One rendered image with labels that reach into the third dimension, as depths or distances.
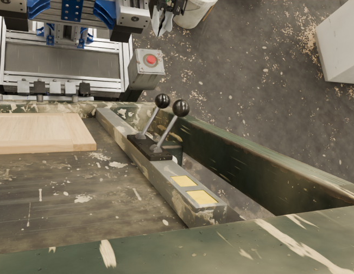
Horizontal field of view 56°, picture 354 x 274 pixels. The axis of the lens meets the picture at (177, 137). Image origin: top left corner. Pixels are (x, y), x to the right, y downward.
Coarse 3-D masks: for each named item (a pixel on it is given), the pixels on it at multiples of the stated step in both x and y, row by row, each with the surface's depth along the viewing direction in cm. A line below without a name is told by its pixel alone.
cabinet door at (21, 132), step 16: (0, 128) 97; (16, 128) 99; (32, 128) 100; (48, 128) 101; (64, 128) 103; (80, 128) 103; (0, 144) 80; (16, 144) 81; (32, 144) 82; (48, 144) 82; (64, 144) 83; (80, 144) 85
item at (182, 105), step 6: (174, 102) 70; (180, 102) 69; (186, 102) 69; (174, 108) 69; (180, 108) 68; (186, 108) 69; (180, 114) 69; (186, 114) 70; (174, 120) 70; (168, 126) 70; (168, 132) 70; (162, 138) 70; (150, 150) 70; (156, 150) 69
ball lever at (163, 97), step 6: (156, 96) 80; (162, 96) 80; (168, 96) 81; (156, 102) 80; (162, 102) 79; (168, 102) 80; (156, 108) 81; (162, 108) 81; (156, 114) 81; (150, 120) 81; (144, 132) 81; (138, 138) 80; (144, 138) 80
